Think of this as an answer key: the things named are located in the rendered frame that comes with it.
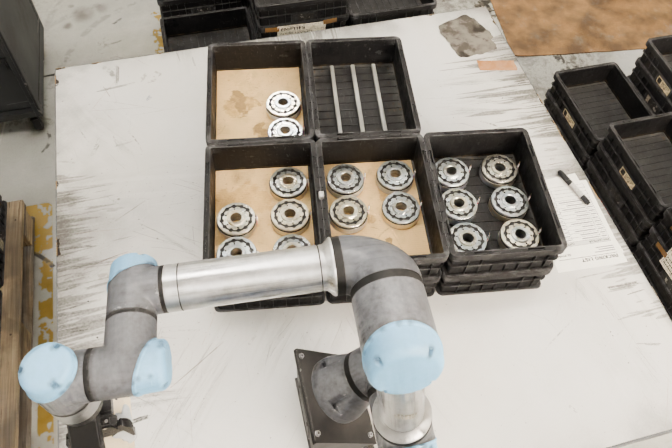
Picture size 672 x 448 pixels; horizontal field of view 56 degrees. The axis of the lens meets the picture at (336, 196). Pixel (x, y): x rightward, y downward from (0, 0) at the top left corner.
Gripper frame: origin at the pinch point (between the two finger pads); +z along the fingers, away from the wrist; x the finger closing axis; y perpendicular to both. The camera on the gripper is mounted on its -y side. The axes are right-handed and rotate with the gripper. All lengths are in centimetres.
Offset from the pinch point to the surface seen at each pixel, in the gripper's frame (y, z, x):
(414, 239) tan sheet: 40, 25, -75
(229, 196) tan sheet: 66, 25, -31
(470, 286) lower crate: 27, 33, -88
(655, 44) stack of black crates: 125, 63, -222
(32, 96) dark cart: 179, 82, 40
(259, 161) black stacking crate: 73, 22, -41
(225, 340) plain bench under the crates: 30, 38, -22
